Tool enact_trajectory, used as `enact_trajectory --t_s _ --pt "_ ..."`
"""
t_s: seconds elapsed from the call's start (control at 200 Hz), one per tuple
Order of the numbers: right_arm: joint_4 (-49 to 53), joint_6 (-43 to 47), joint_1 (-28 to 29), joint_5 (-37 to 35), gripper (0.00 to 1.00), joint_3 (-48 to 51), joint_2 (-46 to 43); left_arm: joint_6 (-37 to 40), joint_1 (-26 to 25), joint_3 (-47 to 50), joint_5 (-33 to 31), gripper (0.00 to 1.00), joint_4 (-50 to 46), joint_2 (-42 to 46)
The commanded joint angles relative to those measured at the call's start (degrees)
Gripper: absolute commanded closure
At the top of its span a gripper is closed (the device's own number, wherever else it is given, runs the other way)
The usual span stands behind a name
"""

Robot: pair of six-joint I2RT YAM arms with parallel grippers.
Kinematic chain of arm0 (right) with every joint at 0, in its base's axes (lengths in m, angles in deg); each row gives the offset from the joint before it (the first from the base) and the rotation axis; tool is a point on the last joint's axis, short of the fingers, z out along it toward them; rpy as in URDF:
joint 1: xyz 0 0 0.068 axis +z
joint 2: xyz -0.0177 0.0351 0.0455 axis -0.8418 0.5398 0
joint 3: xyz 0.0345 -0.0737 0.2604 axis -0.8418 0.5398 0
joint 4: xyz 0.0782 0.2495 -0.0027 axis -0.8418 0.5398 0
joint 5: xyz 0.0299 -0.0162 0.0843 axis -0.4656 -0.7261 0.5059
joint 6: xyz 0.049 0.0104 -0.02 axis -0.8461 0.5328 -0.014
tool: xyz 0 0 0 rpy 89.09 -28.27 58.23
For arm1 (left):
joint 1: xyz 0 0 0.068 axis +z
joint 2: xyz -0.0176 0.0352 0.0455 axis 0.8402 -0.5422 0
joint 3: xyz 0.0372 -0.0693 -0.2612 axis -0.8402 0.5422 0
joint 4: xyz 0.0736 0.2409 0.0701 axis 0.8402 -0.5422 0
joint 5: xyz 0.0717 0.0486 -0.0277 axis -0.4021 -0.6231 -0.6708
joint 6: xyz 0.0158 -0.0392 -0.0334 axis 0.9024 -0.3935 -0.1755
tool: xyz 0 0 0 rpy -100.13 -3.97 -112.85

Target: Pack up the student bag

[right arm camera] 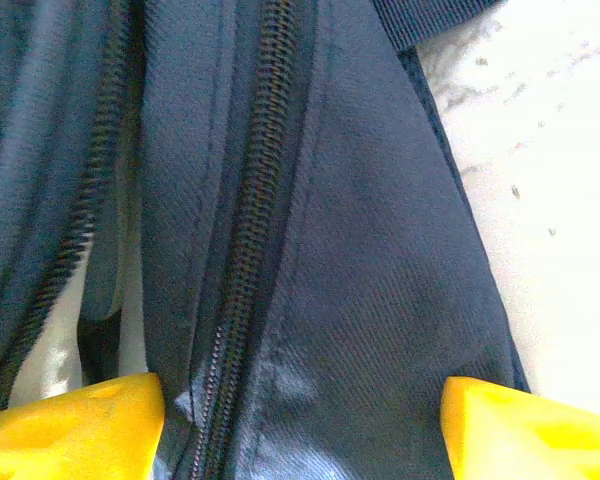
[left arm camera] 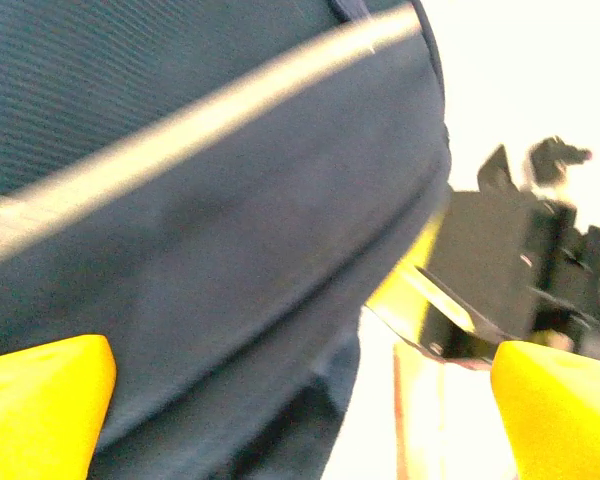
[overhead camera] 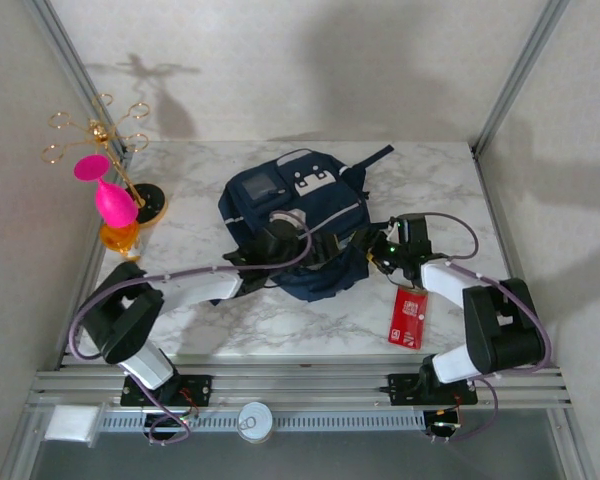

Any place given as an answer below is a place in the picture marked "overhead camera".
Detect red box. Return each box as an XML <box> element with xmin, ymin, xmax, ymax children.
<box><xmin>388</xmin><ymin>285</ymin><xmax>429</xmax><ymax>350</ymax></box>

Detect navy blue backpack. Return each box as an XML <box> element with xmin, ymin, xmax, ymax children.
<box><xmin>217</xmin><ymin>144</ymin><xmax>396</xmax><ymax>303</ymax></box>

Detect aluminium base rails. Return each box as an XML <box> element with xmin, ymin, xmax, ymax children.
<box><xmin>24</xmin><ymin>352</ymin><xmax>576</xmax><ymax>414</ymax></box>

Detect silver tin can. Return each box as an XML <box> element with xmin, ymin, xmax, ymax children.
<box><xmin>237</xmin><ymin>402</ymin><xmax>274</xmax><ymax>444</ymax></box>

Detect orange plastic cup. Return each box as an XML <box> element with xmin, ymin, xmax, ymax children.
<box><xmin>98</xmin><ymin>219</ymin><xmax>142</xmax><ymax>262</ymax></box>

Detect pink plastic goblet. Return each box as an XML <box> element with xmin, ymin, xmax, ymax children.
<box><xmin>73</xmin><ymin>153</ymin><xmax>140</xmax><ymax>227</ymax></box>

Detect white foam block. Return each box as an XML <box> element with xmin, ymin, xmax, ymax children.
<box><xmin>43</xmin><ymin>405</ymin><xmax>101</xmax><ymax>444</ymax></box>

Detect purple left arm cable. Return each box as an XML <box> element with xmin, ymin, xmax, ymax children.
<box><xmin>68</xmin><ymin>209</ymin><xmax>314</xmax><ymax>447</ymax></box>

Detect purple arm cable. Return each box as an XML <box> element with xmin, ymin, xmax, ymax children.
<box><xmin>414</xmin><ymin>212</ymin><xmax>554</xmax><ymax>444</ymax></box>
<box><xmin>68</xmin><ymin>209</ymin><xmax>314</xmax><ymax>447</ymax></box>

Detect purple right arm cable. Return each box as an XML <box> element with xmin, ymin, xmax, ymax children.
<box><xmin>414</xmin><ymin>212</ymin><xmax>554</xmax><ymax>444</ymax></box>

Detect aluminium table side rail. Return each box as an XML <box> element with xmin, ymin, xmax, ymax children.
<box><xmin>472</xmin><ymin>144</ymin><xmax>552</xmax><ymax>366</ymax></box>
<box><xmin>54</xmin><ymin>149</ymin><xmax>136</xmax><ymax>369</ymax></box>

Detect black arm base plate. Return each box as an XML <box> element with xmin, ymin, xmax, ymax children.
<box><xmin>387</xmin><ymin>372</ymin><xmax>479</xmax><ymax>406</ymax></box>
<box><xmin>119</xmin><ymin>373</ymin><xmax>214</xmax><ymax>407</ymax></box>

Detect gold wire cup stand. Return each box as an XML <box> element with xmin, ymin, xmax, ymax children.
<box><xmin>40</xmin><ymin>92</ymin><xmax>169</xmax><ymax>229</ymax></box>

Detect grey slotted cable duct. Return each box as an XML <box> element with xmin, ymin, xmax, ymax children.
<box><xmin>99</xmin><ymin>410</ymin><xmax>426</xmax><ymax>432</ymax></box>

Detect aluminium frame post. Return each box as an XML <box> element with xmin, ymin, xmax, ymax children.
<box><xmin>27</xmin><ymin>0</ymin><xmax>134</xmax><ymax>161</ymax></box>
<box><xmin>472</xmin><ymin>0</ymin><xmax>572</xmax><ymax>156</ymax></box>

